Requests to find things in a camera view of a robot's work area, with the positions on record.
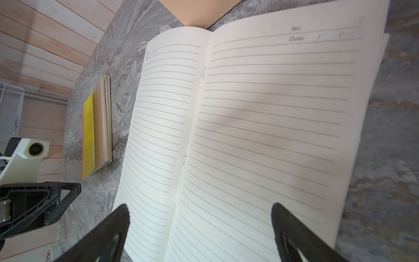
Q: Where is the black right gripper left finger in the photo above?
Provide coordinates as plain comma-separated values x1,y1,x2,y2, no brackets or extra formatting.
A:
56,204,130,262

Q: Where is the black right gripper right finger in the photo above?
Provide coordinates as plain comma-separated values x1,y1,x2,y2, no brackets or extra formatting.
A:
271,203,347,262

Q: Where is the white tape roll on table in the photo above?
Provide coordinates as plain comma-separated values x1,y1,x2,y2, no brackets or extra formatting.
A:
45,243,62,262

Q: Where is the white wire mesh shelf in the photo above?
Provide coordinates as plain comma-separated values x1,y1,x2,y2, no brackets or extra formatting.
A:
1,83,25,155

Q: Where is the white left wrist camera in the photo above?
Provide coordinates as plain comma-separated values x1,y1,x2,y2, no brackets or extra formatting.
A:
1,138,50,186

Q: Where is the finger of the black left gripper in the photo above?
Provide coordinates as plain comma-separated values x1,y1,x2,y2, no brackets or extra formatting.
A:
1,182,81,239

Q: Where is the open white lined notebook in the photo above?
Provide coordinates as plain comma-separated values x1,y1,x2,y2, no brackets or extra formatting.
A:
115,1,390,262

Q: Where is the yellow cover notebook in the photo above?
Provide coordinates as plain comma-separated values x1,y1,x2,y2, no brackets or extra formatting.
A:
82,93,96,179

